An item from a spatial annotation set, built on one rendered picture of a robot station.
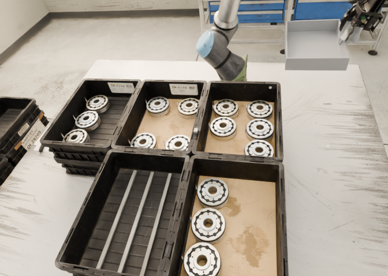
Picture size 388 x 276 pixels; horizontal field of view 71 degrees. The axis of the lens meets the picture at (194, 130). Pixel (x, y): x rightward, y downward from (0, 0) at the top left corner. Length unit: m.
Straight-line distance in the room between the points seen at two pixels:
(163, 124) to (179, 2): 2.90
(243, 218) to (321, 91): 0.86
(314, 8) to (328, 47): 1.75
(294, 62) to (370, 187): 0.54
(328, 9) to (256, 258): 2.45
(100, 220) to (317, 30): 1.10
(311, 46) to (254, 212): 0.67
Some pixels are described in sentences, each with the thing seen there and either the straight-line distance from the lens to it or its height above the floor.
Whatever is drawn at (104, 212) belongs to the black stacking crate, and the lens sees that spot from 1.01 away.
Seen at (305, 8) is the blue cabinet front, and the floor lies 0.45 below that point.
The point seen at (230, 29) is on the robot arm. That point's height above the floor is 1.01.
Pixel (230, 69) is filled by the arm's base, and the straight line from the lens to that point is 1.36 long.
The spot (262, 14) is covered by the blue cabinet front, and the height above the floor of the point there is 0.40.
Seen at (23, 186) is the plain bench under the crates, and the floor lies 0.70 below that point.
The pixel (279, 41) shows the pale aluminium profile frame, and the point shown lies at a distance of 3.03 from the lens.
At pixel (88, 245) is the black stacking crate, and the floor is 0.83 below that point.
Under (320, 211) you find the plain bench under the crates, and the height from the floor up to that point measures 0.70.
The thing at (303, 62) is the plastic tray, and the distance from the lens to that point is 1.05.
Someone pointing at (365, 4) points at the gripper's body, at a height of 1.22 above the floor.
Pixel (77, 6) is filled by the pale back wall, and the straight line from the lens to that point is 4.61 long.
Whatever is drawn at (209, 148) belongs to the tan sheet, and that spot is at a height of 0.83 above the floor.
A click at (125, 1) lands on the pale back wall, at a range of 4.20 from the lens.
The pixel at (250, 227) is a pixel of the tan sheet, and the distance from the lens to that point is 0.90.
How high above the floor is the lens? 1.66
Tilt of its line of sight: 47 degrees down
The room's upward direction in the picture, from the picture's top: 10 degrees counter-clockwise
